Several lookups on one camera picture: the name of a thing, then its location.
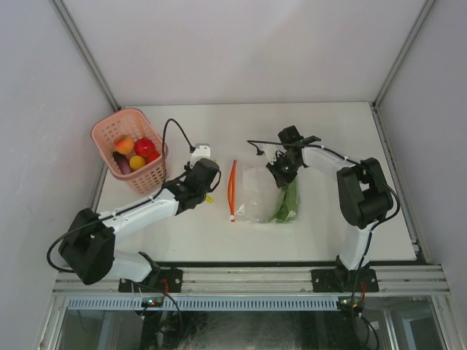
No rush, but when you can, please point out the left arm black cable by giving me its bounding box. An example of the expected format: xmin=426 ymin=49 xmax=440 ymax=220
xmin=47 ymin=118 xmax=194 ymax=273

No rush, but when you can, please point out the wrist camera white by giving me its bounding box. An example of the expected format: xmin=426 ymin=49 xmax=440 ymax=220
xmin=256 ymin=142 xmax=283 ymax=164
xmin=189 ymin=143 xmax=211 ymax=168

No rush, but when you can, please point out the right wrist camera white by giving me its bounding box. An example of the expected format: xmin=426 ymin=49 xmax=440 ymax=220
xmin=256 ymin=142 xmax=283 ymax=164

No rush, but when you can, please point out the aluminium rail frame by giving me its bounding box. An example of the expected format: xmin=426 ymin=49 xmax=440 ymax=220
xmin=53 ymin=265 xmax=449 ymax=296

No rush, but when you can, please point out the slotted cable duct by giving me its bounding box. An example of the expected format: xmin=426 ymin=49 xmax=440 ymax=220
xmin=66 ymin=296 xmax=350 ymax=311

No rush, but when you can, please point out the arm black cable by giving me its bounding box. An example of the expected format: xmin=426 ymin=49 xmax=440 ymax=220
xmin=47 ymin=118 xmax=194 ymax=273
xmin=247 ymin=139 xmax=401 ymax=292

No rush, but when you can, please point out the red fake apple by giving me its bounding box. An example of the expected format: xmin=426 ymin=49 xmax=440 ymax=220
xmin=134 ymin=138 xmax=156 ymax=158

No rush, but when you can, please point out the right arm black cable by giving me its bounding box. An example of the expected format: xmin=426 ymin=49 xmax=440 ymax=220
xmin=247 ymin=139 xmax=401 ymax=292

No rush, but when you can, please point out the pink plastic basket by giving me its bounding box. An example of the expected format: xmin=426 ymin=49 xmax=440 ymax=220
xmin=91 ymin=108 xmax=169 ymax=194

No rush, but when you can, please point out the red orange fake pepper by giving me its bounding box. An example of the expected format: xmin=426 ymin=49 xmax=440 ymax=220
xmin=145 ymin=150 xmax=161 ymax=164

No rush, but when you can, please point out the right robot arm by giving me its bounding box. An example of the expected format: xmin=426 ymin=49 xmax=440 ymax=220
xmin=256 ymin=125 xmax=399 ymax=291

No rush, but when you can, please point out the orange fake fruit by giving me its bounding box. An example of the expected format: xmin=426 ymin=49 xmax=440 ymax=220
xmin=129 ymin=155 xmax=147 ymax=171

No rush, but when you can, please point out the purple fake eggplant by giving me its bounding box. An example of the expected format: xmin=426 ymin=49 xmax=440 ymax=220
xmin=112 ymin=152 xmax=132 ymax=175

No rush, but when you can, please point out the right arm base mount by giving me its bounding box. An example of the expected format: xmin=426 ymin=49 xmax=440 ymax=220
xmin=311 ymin=256 xmax=379 ymax=293

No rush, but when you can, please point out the orange fake peach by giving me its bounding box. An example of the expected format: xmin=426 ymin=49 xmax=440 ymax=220
xmin=113 ymin=134 xmax=134 ymax=155

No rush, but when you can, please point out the green fake lettuce leaf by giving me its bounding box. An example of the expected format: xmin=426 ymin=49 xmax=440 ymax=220
xmin=268 ymin=180 xmax=301 ymax=224

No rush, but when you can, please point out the clear zip top bag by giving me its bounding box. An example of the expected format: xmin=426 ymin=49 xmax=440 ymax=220
xmin=227 ymin=160 xmax=281 ymax=224

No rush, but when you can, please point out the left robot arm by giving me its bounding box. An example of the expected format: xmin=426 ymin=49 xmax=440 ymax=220
xmin=58 ymin=158 xmax=221 ymax=292

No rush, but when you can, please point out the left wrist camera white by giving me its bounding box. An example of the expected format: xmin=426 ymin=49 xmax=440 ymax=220
xmin=189 ymin=143 xmax=211 ymax=168

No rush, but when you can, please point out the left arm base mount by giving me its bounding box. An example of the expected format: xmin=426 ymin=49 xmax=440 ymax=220
xmin=118 ymin=268 xmax=183 ymax=293

